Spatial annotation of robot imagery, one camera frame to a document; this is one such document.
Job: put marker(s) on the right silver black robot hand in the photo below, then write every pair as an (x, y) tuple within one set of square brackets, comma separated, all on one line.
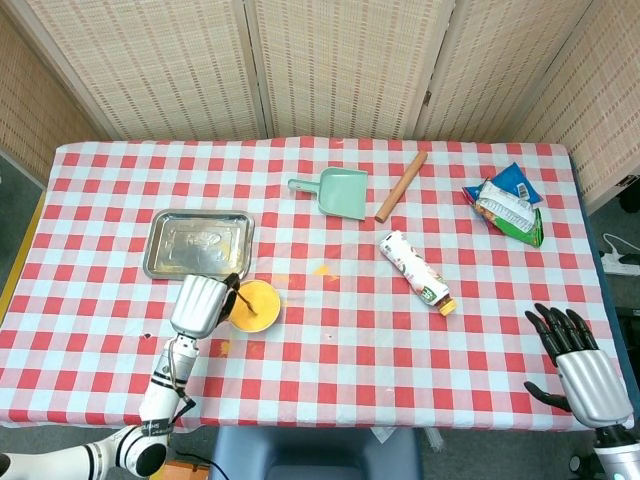
[(597, 387)]

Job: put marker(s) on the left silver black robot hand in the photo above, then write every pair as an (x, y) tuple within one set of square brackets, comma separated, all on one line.
[(197, 305)]

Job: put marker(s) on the black spoon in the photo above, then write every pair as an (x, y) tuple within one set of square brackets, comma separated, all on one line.
[(247, 302)]

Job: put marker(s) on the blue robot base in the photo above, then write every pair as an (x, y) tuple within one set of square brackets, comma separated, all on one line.
[(315, 452)]

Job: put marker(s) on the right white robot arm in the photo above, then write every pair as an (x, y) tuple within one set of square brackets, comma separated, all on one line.
[(617, 455)]

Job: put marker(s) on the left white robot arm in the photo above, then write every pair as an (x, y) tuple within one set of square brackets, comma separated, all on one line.
[(160, 400)]

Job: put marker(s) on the rectangular steel tray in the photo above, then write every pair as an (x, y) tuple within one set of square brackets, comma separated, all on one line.
[(197, 240)]

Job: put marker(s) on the yellow bowl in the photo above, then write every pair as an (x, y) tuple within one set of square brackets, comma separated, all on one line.
[(265, 305)]

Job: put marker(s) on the white power strip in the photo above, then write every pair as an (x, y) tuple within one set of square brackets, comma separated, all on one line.
[(617, 265)]

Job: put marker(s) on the red white checkered tablecloth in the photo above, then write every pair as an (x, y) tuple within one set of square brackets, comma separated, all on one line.
[(330, 360)]

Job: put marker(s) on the orange box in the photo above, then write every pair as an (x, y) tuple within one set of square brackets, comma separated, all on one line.
[(187, 471)]

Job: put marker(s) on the green plastic scoop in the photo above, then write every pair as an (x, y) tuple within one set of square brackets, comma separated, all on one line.
[(342, 195)]

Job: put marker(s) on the black equipment with label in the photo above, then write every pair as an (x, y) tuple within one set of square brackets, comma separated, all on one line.
[(631, 195)]

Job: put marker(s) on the green white snack bag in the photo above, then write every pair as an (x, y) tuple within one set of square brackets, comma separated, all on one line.
[(505, 207)]

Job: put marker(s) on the white bottle with orange cap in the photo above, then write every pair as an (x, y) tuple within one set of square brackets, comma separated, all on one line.
[(412, 267)]

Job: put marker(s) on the blue snack bag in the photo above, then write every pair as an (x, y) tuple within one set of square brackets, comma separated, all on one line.
[(515, 175)]

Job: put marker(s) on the wooden rolling pin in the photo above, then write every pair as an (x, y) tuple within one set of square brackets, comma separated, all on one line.
[(401, 186)]

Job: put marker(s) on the woven folding screen panel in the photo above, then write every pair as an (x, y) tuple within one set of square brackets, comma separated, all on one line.
[(600, 115), (150, 65), (345, 65), (30, 110), (500, 65)]

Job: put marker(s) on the metal screen hinge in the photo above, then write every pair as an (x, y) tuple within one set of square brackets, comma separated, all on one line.
[(427, 98)]

